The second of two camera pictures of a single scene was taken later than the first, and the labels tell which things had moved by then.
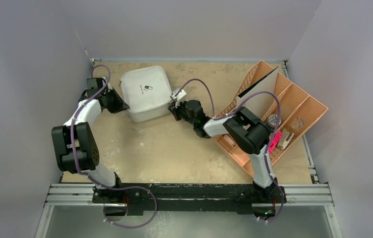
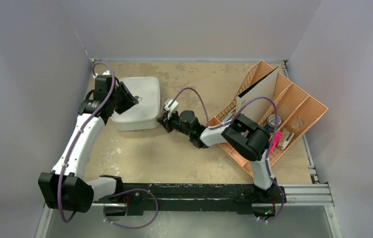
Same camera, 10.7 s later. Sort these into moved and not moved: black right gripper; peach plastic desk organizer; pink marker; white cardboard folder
Moved: black right gripper
Not moved: peach plastic desk organizer; white cardboard folder; pink marker
